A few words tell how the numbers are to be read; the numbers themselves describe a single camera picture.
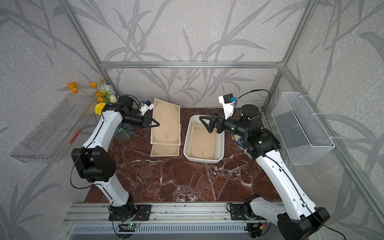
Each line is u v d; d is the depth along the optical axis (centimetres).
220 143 99
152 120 78
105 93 94
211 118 53
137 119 72
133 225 71
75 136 66
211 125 54
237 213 73
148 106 76
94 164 47
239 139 102
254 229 79
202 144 100
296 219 36
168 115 89
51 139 64
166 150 96
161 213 75
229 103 53
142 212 73
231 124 56
